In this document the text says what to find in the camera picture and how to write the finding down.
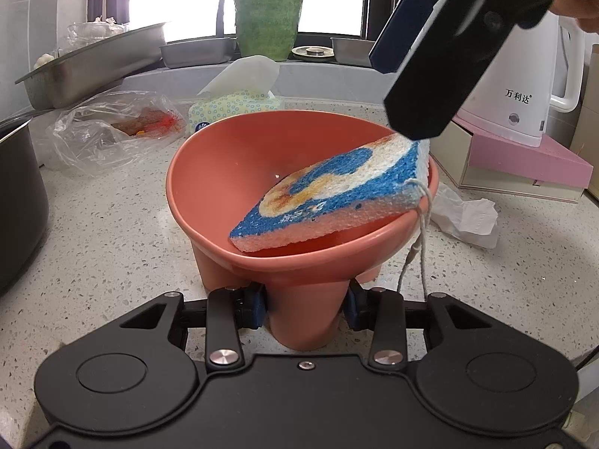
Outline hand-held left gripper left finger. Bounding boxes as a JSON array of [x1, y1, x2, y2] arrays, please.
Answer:
[[119, 283, 268, 369]]

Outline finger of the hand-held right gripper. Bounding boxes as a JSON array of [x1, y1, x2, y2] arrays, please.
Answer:
[[384, 0, 550, 140], [369, 0, 469, 74]]

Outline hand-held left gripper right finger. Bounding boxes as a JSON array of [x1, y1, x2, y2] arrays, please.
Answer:
[[346, 281, 487, 368]]

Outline blue and white sponge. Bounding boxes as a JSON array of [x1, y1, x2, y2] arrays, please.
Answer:
[[228, 133, 431, 297]]

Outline salmon pink footed bowl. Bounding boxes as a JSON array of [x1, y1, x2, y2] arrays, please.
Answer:
[[166, 110, 441, 351]]

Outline person's right hand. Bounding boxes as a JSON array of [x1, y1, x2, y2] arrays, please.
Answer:
[[548, 0, 599, 34]]

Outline small steel tray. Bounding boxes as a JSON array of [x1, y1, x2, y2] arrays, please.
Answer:
[[331, 36, 375, 67], [160, 36, 238, 68]]

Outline white electric kettle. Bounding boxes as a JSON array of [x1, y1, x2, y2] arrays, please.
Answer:
[[456, 12, 586, 148]]

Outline steel drain lid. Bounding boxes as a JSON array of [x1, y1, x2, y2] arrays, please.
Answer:
[[292, 45, 334, 61]]

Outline pink lidded box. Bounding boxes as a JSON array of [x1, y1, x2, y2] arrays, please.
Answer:
[[431, 114, 594, 204]]

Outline green ceramic vase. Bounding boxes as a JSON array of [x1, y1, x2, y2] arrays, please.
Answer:
[[232, 0, 306, 62]]

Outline crumpled white tissue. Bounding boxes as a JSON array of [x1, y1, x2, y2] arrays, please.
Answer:
[[429, 182, 499, 250]]

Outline patterned tissue pack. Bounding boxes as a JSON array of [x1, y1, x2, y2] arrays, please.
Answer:
[[188, 55, 285, 136]]

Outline clear plastic bag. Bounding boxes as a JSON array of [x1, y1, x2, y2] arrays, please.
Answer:
[[35, 90, 185, 176]]

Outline black cooking pot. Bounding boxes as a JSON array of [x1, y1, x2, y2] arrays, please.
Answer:
[[0, 112, 50, 295]]

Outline large steel tray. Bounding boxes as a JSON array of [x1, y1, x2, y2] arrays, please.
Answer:
[[15, 22, 169, 109]]

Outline clear plastic wrapped dish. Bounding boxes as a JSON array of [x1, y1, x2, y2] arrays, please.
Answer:
[[66, 16, 129, 50]]

